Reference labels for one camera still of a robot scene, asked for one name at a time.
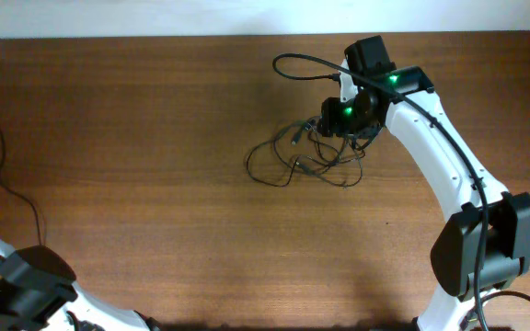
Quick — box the black cable bundle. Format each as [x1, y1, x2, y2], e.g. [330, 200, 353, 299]
[245, 117, 368, 188]

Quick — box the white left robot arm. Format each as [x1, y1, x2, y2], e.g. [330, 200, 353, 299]
[0, 240, 162, 331]

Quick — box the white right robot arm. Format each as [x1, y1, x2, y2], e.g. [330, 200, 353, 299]
[317, 36, 530, 330]

